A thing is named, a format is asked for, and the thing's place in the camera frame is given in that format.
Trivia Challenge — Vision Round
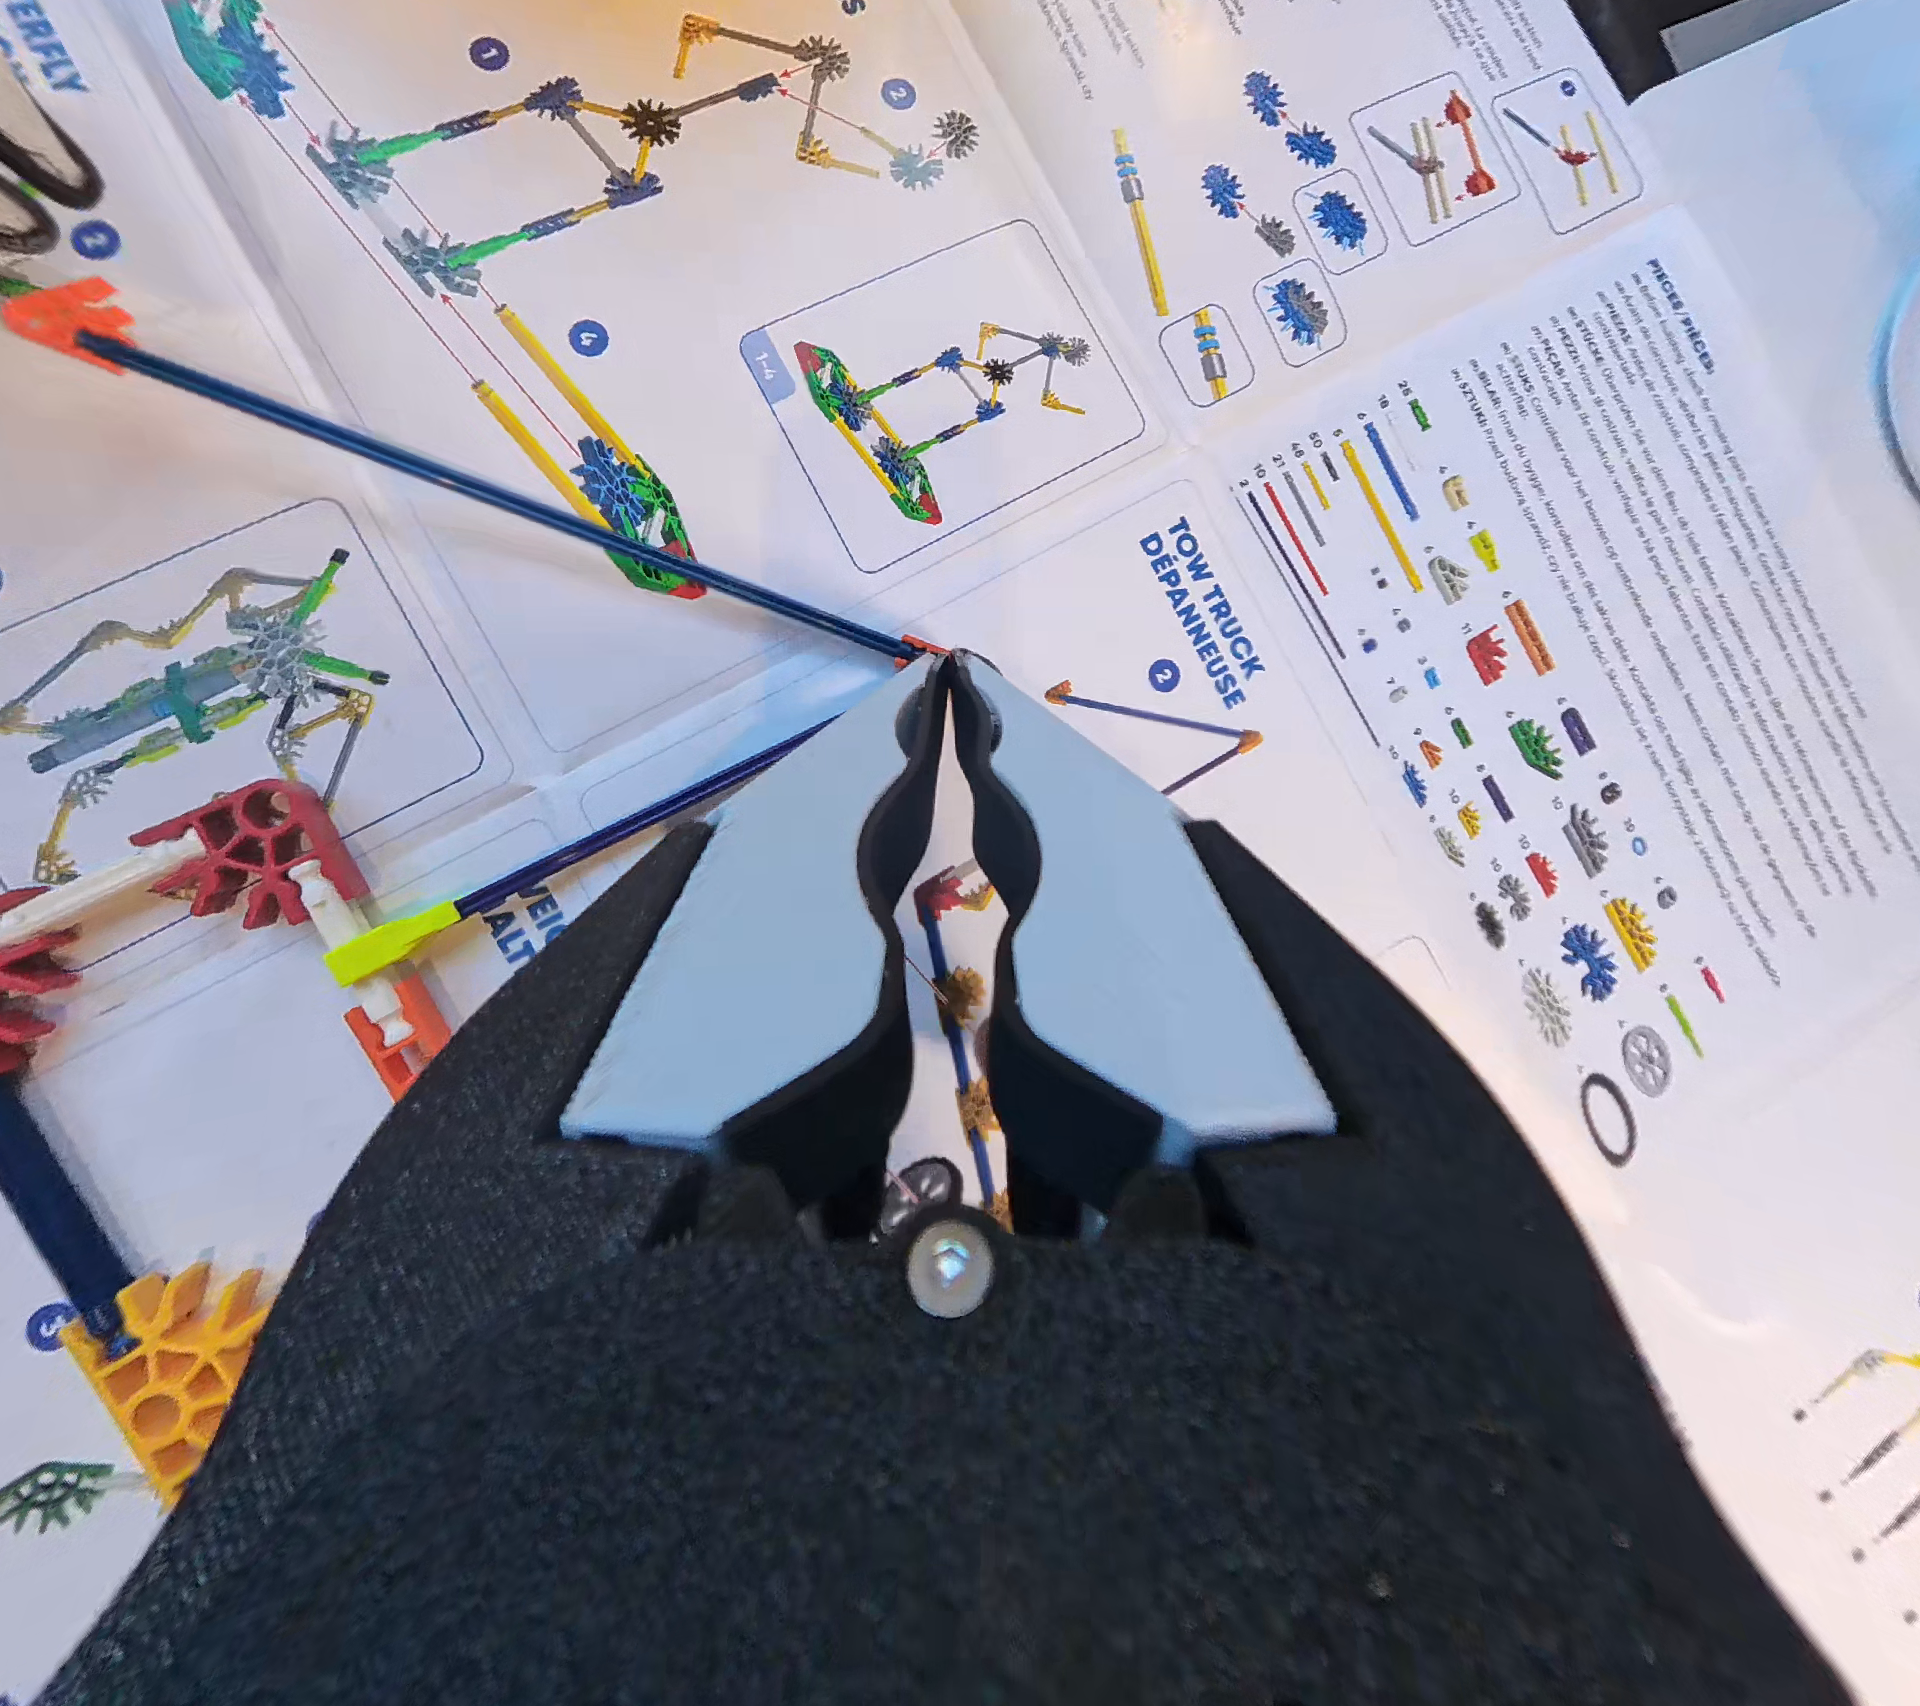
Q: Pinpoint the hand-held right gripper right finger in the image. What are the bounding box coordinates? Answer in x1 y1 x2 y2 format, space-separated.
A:
946 657 1337 1223

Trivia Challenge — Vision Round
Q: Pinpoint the colourful rod connector frame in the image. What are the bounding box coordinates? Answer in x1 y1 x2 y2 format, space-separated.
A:
0 777 457 1504

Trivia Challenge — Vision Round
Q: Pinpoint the yellow-green clip connector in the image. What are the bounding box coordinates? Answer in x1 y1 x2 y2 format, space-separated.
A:
324 902 468 988

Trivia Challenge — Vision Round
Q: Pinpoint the white building instruction sheet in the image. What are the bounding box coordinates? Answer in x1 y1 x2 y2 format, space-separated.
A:
0 0 1920 1706

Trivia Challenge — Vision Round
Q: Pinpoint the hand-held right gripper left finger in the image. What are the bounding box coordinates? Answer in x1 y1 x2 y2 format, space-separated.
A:
561 657 948 1223

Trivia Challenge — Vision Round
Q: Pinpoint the blue plastic rod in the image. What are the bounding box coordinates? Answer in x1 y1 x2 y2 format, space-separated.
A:
76 326 917 664

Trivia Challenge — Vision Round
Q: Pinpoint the purple plastic rod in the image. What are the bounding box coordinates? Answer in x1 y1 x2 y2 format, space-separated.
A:
450 723 847 929

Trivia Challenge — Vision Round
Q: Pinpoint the black rubber tyre ring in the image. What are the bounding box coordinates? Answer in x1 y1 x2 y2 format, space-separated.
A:
0 102 110 257

